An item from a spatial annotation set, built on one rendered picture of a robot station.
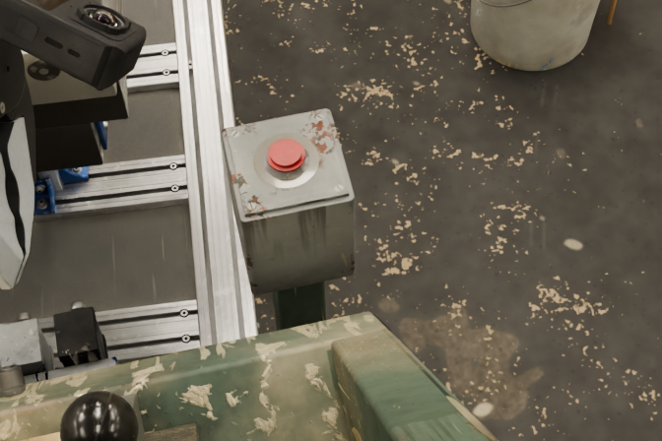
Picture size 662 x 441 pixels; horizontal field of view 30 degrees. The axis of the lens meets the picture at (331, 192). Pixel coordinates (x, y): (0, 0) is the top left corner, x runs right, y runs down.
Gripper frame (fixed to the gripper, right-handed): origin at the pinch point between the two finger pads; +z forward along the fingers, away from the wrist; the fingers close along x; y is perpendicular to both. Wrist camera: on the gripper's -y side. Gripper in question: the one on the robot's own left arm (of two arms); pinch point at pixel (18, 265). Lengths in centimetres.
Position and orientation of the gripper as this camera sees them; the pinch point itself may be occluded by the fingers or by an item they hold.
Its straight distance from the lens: 70.6
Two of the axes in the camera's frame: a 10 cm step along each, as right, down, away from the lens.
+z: 1.0, 9.4, 3.4
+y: -9.8, 0.4, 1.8
